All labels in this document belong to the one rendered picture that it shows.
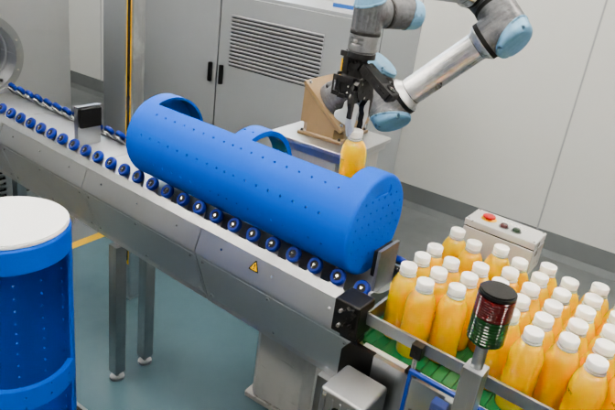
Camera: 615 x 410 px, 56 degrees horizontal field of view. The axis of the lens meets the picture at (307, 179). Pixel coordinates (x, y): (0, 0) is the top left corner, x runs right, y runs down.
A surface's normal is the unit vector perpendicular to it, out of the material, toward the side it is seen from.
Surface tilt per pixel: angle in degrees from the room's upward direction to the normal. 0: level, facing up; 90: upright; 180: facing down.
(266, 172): 56
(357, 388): 0
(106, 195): 70
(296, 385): 90
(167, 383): 0
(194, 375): 0
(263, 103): 90
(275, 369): 90
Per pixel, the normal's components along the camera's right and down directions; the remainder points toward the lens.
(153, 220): -0.53, -0.10
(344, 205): -0.43, -0.32
